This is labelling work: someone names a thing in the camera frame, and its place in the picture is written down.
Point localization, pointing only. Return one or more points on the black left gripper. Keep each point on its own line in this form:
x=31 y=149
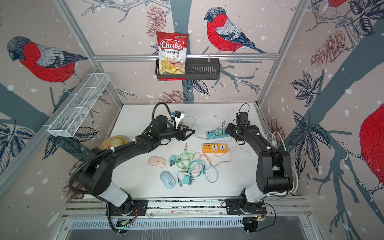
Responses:
x=182 y=136

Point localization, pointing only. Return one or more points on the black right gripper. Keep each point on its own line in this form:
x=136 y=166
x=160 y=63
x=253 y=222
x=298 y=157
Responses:
x=228 y=129

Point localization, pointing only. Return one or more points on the teal USB charger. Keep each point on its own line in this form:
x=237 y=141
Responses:
x=188 y=180
x=173 y=160

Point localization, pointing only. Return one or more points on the pink wireless mouse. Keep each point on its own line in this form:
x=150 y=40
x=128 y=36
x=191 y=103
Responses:
x=157 y=162

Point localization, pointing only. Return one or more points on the light blue wireless mouse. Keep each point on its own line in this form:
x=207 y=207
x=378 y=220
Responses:
x=167 y=179

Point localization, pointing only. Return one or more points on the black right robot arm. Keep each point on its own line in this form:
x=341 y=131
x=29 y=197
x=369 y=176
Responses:
x=259 y=172

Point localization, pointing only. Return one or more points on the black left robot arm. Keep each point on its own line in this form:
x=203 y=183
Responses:
x=94 y=177

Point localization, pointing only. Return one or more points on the light green USB charger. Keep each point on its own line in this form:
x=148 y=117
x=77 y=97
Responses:
x=219 y=132

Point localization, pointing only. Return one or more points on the orange power strip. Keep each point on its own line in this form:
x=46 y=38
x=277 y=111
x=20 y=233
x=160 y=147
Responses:
x=215 y=148

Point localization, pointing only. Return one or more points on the yellow bamboo steamer basket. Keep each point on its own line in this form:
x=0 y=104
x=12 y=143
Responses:
x=112 y=142

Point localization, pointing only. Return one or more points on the Chuba cassava chips bag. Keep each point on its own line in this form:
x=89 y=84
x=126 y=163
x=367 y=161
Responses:
x=172 y=53

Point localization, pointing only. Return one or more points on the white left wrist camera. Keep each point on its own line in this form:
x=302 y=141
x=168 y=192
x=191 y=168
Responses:
x=177 y=117

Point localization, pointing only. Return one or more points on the black wire wall basket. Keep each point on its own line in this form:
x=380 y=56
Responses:
x=195 y=69

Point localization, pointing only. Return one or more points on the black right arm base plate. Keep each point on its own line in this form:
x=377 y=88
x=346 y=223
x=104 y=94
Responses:
x=236 y=206

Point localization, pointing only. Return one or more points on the aluminium front rail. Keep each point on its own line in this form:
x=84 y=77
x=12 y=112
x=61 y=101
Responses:
x=172 y=213

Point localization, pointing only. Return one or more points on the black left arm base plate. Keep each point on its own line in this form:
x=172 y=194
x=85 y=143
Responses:
x=138 y=207

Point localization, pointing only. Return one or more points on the white wire wall shelf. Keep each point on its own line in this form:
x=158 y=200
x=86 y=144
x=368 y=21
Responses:
x=81 y=102

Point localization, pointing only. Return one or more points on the aluminium frame corner post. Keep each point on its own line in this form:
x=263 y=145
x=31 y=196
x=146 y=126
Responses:
x=80 y=36

